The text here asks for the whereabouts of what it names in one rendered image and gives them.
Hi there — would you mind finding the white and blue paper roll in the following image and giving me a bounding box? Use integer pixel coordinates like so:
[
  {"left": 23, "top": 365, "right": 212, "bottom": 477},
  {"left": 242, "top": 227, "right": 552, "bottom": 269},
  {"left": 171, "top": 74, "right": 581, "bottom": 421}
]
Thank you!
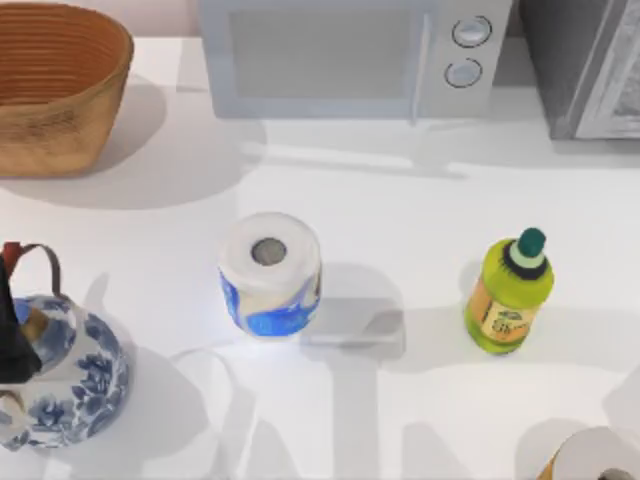
[{"left": 217, "top": 211, "right": 323, "bottom": 341}]

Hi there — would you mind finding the pale microwave oven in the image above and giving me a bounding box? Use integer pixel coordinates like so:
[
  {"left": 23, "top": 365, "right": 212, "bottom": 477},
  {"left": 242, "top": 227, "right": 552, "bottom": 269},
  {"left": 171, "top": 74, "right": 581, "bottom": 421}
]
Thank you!
[{"left": 195, "top": 0, "right": 515, "bottom": 126}]

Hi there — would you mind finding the green bottle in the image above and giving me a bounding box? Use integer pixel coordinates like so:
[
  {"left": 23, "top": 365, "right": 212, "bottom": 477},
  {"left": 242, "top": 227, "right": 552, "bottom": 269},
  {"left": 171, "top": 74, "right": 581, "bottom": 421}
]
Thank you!
[{"left": 464, "top": 227, "right": 556, "bottom": 356}]

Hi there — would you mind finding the microwave knob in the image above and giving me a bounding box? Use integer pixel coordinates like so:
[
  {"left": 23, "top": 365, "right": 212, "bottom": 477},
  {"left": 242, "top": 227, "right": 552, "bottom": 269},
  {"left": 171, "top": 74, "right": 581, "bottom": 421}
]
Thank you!
[
  {"left": 443, "top": 56, "right": 484, "bottom": 90},
  {"left": 451, "top": 14, "right": 493, "bottom": 49}
]

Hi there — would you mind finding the blue and white teapot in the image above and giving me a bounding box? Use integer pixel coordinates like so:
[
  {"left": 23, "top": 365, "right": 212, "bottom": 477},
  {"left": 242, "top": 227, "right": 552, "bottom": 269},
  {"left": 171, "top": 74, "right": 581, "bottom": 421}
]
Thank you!
[{"left": 0, "top": 241, "right": 130, "bottom": 450}]

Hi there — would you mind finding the woven brown basket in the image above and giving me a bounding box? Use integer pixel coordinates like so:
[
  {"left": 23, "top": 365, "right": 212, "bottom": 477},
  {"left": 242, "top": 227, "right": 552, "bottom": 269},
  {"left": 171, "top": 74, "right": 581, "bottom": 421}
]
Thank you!
[{"left": 0, "top": 3, "right": 135, "bottom": 179}]

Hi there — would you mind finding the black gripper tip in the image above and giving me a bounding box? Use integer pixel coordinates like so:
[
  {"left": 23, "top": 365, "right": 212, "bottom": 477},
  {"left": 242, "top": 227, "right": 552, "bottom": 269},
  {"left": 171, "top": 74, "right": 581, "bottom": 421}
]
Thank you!
[{"left": 0, "top": 243, "right": 42, "bottom": 385}]

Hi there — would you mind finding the white and orange paper roll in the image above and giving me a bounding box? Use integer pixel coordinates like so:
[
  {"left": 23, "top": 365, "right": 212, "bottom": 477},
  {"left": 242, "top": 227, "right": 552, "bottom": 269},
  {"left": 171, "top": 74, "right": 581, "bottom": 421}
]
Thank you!
[{"left": 535, "top": 426, "right": 640, "bottom": 480}]

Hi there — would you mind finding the microwave door handle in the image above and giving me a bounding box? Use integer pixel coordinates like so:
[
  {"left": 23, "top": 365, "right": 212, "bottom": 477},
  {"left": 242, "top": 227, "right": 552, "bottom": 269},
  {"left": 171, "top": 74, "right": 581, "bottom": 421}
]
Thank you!
[{"left": 410, "top": 12, "right": 432, "bottom": 126}]

